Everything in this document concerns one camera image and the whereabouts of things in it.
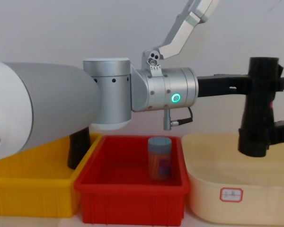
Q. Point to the yellow plastic bin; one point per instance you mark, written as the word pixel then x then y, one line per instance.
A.
pixel 33 186

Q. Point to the black tool with red switch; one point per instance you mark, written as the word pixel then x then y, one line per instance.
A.
pixel 258 113

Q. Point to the white label with red border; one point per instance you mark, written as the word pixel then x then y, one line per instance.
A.
pixel 231 194

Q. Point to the cream plastic bin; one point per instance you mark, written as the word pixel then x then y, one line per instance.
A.
pixel 255 203

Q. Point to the black upright object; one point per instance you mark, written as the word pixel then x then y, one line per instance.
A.
pixel 78 149

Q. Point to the jar with grey-blue lid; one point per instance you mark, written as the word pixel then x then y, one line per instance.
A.
pixel 159 160

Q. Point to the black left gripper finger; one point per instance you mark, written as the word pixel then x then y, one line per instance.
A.
pixel 241 91
pixel 240 81

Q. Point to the grey and white left robot arm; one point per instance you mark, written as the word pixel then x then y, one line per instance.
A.
pixel 61 101

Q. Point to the red plastic bin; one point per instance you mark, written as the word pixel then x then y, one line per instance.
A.
pixel 127 196

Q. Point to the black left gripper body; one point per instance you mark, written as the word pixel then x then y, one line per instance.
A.
pixel 213 86

